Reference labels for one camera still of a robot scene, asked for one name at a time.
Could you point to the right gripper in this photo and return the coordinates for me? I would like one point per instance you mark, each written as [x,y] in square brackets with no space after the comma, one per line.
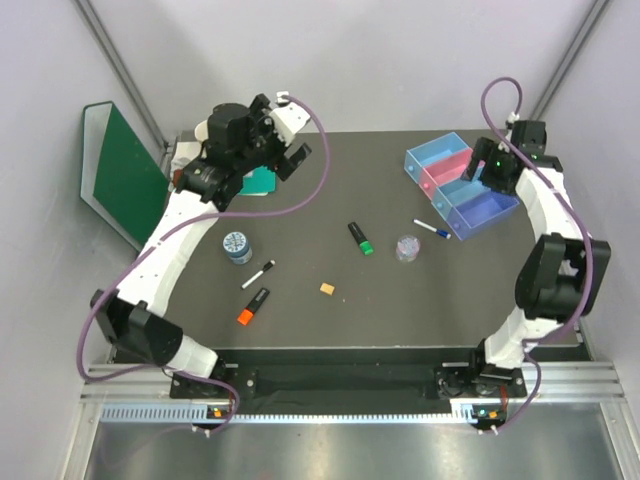
[486,150]

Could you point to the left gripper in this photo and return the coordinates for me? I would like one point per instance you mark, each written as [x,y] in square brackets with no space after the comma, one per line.
[264,119]

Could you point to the purple drawer box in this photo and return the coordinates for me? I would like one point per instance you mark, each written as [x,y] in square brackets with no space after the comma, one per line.
[481,212]

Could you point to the pink drawer box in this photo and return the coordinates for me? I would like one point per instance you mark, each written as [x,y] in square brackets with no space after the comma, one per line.
[443,171]

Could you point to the blue round lidded jar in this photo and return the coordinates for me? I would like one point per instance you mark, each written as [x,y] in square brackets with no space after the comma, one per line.
[237,248]

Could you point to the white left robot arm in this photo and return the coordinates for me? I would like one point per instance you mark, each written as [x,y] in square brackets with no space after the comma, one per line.
[208,172]

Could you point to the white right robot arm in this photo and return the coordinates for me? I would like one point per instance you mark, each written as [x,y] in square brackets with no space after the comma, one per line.
[563,273]

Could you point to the teal green notebook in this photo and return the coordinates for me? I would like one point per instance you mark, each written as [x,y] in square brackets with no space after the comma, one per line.
[259,182]

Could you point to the white blue marker pen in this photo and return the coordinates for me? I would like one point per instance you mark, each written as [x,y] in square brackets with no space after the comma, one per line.
[440,232]

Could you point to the white paper stack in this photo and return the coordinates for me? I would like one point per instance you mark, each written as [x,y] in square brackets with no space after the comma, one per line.
[184,153]

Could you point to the dark red cube box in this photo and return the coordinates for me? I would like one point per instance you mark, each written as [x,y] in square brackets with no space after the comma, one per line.
[176,178]

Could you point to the clear plastic pin jar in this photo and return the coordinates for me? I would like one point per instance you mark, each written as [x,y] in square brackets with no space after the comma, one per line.
[407,248]

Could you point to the white black marker pen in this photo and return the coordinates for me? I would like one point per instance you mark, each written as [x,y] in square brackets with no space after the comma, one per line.
[266,267]

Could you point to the green black highlighter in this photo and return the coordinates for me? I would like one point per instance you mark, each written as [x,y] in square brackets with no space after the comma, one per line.
[360,239]

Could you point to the green binder folder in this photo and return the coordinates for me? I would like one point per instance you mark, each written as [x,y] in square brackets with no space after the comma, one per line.
[120,180]

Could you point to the small tan eraser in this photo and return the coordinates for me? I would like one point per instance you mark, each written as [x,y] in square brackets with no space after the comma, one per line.
[327,289]

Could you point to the orange black highlighter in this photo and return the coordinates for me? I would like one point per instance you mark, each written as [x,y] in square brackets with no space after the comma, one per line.
[253,306]

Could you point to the grey slotted cable duct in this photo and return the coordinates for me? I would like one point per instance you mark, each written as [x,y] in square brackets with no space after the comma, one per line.
[457,411]

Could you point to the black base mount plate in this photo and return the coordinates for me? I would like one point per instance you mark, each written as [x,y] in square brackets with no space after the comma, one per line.
[316,382]

